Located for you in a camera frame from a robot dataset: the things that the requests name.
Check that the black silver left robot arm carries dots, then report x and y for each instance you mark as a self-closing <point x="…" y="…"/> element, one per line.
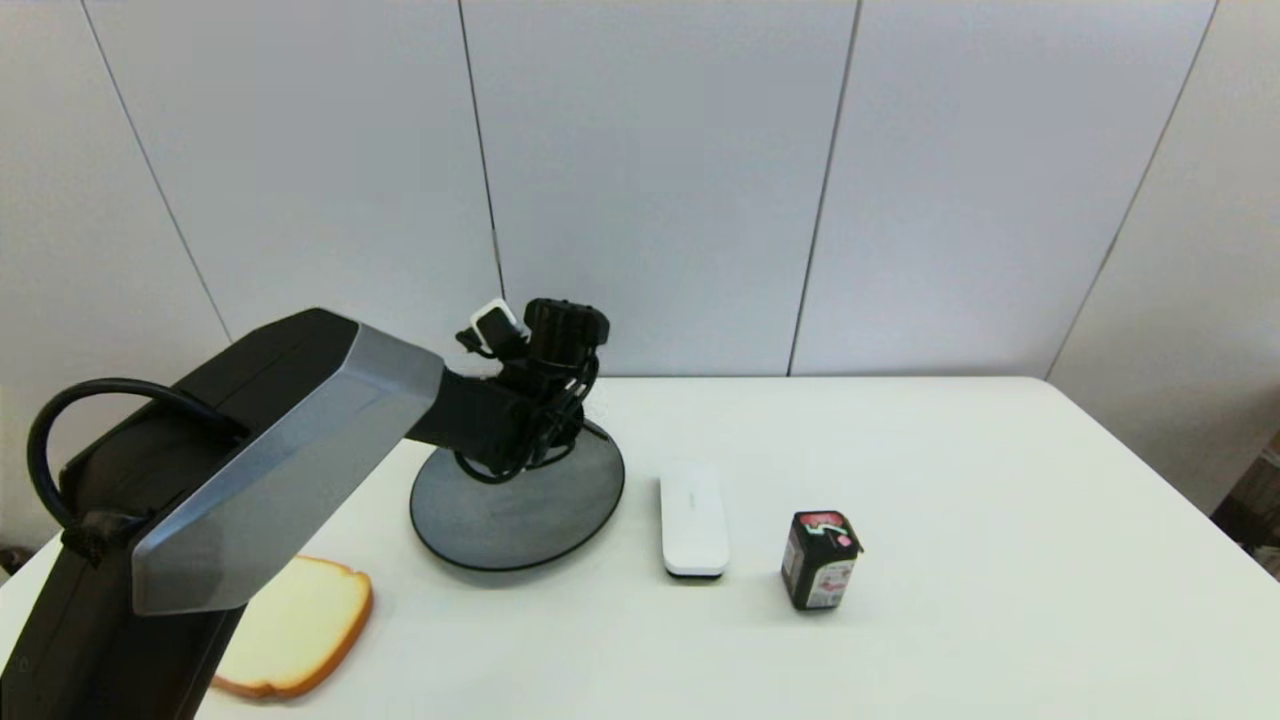
<point x="270" y="460"/>

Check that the white toast slice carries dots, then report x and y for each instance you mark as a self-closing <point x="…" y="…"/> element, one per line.
<point x="305" y="630"/>

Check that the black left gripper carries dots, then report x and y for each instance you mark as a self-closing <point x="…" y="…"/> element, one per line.
<point x="535" y="395"/>

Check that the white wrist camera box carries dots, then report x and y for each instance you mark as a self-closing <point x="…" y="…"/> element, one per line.
<point x="495" y="325"/>

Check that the dark grey round plate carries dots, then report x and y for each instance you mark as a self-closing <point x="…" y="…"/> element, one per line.
<point x="520" y="515"/>

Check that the white rectangular case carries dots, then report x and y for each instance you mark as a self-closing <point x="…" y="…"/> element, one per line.
<point x="693" y="515"/>

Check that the small black drink carton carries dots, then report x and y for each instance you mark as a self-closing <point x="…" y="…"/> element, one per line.
<point x="820" y="565"/>

